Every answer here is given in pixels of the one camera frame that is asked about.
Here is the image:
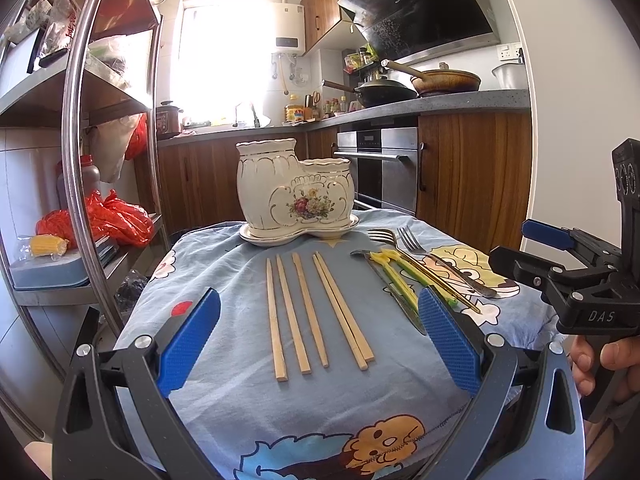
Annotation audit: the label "wooden chopstick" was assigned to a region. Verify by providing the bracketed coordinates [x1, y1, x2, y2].
[276, 256, 311, 375]
[314, 252, 375, 364]
[292, 252, 329, 368]
[312, 255, 368, 370]
[266, 259, 288, 382]

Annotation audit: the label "silver fork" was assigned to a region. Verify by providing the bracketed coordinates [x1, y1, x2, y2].
[398, 226, 498, 299]

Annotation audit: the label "yellow green plastic utensil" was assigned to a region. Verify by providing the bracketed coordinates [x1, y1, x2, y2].
[368, 249, 454, 311]

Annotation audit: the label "person's right hand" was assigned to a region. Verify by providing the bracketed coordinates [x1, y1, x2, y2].
[570, 336, 640, 403]

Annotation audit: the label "wooden lower cabinets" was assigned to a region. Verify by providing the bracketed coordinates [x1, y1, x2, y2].
[133, 112, 534, 254]

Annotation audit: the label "red plastic bag on shelf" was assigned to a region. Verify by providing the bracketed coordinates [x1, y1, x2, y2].
[36, 190, 154, 249]

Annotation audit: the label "grey countertop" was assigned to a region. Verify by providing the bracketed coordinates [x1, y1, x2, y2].
[158, 89, 532, 148]

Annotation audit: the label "metal shelf rack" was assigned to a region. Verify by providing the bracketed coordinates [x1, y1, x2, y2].
[0, 0, 172, 311]

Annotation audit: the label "metal pot right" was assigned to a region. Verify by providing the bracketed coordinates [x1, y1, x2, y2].
[491, 62, 528, 90]

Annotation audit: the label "corn cob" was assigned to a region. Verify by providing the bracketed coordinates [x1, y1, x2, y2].
[28, 234, 68, 259]

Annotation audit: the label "white floral ceramic utensil holder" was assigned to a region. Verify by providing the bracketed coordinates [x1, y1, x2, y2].
[236, 138, 358, 247]

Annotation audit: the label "stainless built-in oven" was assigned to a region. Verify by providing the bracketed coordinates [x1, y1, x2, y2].
[333, 126, 419, 214]

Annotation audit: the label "brown pan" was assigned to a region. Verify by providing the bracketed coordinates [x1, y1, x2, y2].
[381, 60, 482, 96]

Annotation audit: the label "red lid plastic jar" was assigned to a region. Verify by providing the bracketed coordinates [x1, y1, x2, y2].
[55, 154, 103, 212]

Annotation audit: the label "hanging red plastic bag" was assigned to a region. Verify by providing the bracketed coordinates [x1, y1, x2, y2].
[125, 114, 148, 160]

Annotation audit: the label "hanging white plastic bag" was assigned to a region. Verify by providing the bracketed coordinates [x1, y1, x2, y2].
[89, 114, 140, 183]

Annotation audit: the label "black wok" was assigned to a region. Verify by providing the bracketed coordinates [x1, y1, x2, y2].
[322, 79, 418, 108]

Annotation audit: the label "brown rice cooker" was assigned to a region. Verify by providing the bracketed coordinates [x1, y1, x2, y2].
[155, 100, 183, 140]

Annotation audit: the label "yellow tin can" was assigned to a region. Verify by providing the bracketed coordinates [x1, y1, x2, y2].
[284, 104, 306, 125]

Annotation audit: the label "black range hood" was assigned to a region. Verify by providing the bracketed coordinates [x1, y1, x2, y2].
[338, 0, 499, 63]

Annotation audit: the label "white water heater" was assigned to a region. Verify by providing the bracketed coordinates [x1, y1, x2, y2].
[272, 0, 306, 55]

